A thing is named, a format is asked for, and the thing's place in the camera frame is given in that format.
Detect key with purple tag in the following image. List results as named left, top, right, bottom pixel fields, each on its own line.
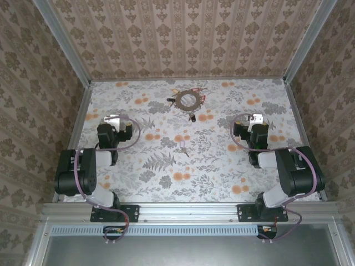
left=179, top=140, right=191, bottom=158

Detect large metal keyring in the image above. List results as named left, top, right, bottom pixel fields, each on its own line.
left=176, top=90, right=200, bottom=110

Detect floral patterned table cover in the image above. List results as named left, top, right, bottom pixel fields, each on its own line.
left=63, top=79, right=320, bottom=203

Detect black connector box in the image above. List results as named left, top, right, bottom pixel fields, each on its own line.
left=257, top=224, right=278, bottom=239
left=103, top=226, right=126, bottom=241

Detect grey metal sheet panel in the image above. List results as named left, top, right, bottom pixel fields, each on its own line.
left=41, top=223, right=343, bottom=266

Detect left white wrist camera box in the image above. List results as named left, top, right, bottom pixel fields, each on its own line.
left=104, top=114, right=120, bottom=130

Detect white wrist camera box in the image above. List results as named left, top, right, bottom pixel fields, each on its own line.
left=104, top=114, right=120, bottom=130
left=247, top=112, right=263, bottom=131

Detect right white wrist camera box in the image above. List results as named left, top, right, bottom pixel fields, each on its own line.
left=247, top=112, right=263, bottom=131

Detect aluminium table side rail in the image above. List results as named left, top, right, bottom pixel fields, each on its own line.
left=283, top=80, right=328, bottom=201
left=52, top=82, right=93, bottom=202

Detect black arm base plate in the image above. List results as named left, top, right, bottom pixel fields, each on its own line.
left=237, top=204, right=288, bottom=223
left=90, top=204, right=139, bottom=223

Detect aluminium mounting rail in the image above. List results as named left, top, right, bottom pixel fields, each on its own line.
left=41, top=202, right=338, bottom=224

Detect aluminium frame post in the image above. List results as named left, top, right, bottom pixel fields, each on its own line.
left=32, top=0, right=93, bottom=85
left=283, top=0, right=338, bottom=84

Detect grey slotted cable duct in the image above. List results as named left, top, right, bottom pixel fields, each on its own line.
left=51, top=224, right=260, bottom=237

